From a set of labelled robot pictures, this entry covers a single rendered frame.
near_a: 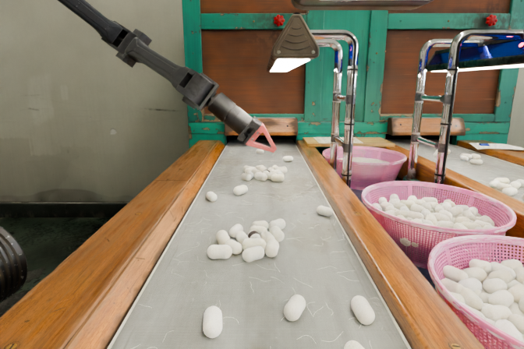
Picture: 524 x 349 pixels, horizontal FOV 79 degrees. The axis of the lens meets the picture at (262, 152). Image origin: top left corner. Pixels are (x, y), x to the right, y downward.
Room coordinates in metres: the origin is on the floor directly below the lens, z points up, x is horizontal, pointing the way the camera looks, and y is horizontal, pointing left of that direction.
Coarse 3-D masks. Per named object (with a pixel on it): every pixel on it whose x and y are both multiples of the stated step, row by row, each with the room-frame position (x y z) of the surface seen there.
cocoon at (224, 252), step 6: (210, 246) 0.44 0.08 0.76; (216, 246) 0.43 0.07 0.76; (222, 246) 0.43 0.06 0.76; (228, 246) 0.44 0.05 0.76; (210, 252) 0.43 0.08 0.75; (216, 252) 0.43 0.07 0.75; (222, 252) 0.43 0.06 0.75; (228, 252) 0.43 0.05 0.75; (216, 258) 0.43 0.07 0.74; (222, 258) 0.43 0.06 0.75
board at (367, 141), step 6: (306, 138) 1.31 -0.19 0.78; (312, 138) 1.31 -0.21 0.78; (360, 138) 1.31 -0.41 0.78; (366, 138) 1.31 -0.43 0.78; (372, 138) 1.31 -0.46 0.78; (378, 138) 1.31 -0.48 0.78; (306, 144) 1.21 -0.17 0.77; (312, 144) 1.18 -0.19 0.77; (318, 144) 1.18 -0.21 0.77; (324, 144) 1.18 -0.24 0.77; (330, 144) 1.18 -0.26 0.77; (354, 144) 1.18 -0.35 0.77; (360, 144) 1.18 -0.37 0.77; (366, 144) 1.18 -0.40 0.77; (372, 144) 1.18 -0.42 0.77; (378, 144) 1.18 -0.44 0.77; (384, 144) 1.18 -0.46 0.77; (390, 144) 1.18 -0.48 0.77
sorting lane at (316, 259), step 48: (288, 192) 0.73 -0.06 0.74; (192, 240) 0.49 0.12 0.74; (288, 240) 0.49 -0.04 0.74; (336, 240) 0.49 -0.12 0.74; (144, 288) 0.36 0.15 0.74; (192, 288) 0.36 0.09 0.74; (240, 288) 0.36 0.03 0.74; (288, 288) 0.36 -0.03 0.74; (336, 288) 0.36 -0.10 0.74; (144, 336) 0.28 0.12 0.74; (192, 336) 0.28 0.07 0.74; (240, 336) 0.28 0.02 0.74; (288, 336) 0.28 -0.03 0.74; (336, 336) 0.28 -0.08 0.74; (384, 336) 0.28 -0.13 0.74
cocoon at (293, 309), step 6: (294, 300) 0.32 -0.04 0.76; (300, 300) 0.32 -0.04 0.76; (288, 306) 0.31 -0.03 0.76; (294, 306) 0.31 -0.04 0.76; (300, 306) 0.31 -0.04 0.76; (288, 312) 0.30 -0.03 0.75; (294, 312) 0.30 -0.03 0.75; (300, 312) 0.31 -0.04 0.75; (288, 318) 0.30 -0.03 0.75; (294, 318) 0.30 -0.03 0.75
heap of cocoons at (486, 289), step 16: (448, 272) 0.40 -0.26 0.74; (464, 272) 0.39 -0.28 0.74; (480, 272) 0.40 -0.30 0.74; (496, 272) 0.39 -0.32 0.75; (512, 272) 0.40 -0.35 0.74; (448, 288) 0.37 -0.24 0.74; (464, 288) 0.36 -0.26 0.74; (480, 288) 0.37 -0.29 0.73; (496, 288) 0.37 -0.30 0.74; (512, 288) 0.36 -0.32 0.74; (464, 304) 0.33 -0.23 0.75; (480, 304) 0.33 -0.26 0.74; (496, 304) 0.34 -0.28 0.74; (512, 304) 0.34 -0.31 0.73; (496, 320) 0.31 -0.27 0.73; (512, 320) 0.31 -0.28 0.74; (512, 336) 0.28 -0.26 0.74
